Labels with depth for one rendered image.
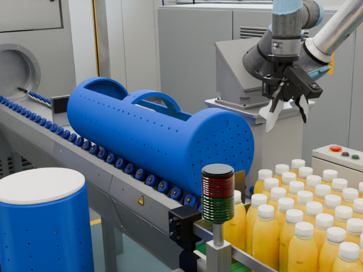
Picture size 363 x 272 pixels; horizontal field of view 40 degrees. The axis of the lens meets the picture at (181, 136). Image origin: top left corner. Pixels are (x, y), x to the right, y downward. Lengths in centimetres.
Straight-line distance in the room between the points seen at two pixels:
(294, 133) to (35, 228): 105
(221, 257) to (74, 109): 126
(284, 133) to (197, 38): 228
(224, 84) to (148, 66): 528
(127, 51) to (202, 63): 304
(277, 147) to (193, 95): 239
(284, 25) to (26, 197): 85
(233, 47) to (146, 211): 73
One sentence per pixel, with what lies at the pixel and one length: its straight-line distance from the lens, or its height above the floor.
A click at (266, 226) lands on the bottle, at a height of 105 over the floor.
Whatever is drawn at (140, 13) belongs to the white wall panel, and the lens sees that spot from 711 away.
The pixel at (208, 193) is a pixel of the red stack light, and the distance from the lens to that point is 96.
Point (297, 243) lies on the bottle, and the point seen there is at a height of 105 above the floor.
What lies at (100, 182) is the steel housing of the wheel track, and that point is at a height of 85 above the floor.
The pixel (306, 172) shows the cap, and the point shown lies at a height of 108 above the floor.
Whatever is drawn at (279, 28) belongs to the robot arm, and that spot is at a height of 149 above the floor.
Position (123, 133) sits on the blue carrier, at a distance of 176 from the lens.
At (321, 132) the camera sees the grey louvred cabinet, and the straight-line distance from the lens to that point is 325.
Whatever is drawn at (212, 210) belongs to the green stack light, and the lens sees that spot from 97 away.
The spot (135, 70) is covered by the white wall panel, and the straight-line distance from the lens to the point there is 712.
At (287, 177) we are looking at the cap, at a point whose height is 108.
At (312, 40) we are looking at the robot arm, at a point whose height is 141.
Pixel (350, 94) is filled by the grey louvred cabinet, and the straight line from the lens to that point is 307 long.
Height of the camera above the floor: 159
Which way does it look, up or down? 16 degrees down
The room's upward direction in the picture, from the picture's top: 2 degrees counter-clockwise
